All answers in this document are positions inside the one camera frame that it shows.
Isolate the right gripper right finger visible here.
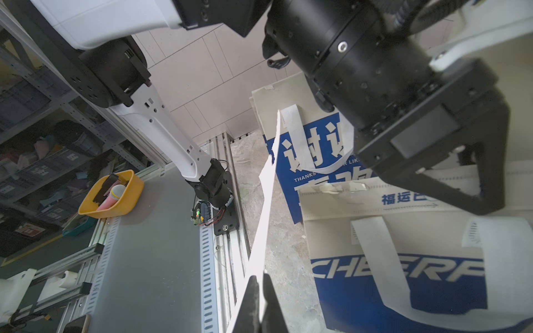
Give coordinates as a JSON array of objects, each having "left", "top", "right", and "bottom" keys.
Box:
[{"left": 261, "top": 273, "right": 289, "bottom": 333}]

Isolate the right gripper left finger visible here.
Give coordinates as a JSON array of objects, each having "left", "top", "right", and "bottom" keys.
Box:
[{"left": 237, "top": 276, "right": 261, "bottom": 333}]

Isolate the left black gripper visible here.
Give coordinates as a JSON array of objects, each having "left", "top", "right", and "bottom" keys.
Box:
[{"left": 355, "top": 59, "right": 509, "bottom": 215}]

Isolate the left controller board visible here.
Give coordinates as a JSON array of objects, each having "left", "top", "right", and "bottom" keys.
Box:
[{"left": 191, "top": 201, "right": 214, "bottom": 226}]

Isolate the small blue white tote bag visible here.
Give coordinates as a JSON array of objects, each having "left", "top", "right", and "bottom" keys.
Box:
[{"left": 299, "top": 160, "right": 532, "bottom": 332}]

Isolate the large blue white tote bag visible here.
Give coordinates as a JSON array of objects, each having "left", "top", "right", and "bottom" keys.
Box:
[{"left": 251, "top": 73, "right": 374, "bottom": 223}]

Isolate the yellow plastic tray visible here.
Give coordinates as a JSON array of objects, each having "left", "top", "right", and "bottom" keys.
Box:
[{"left": 78, "top": 170, "right": 144, "bottom": 219}]

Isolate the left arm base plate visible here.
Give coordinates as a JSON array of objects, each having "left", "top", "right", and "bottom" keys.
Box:
[{"left": 212, "top": 191, "right": 240, "bottom": 237}]

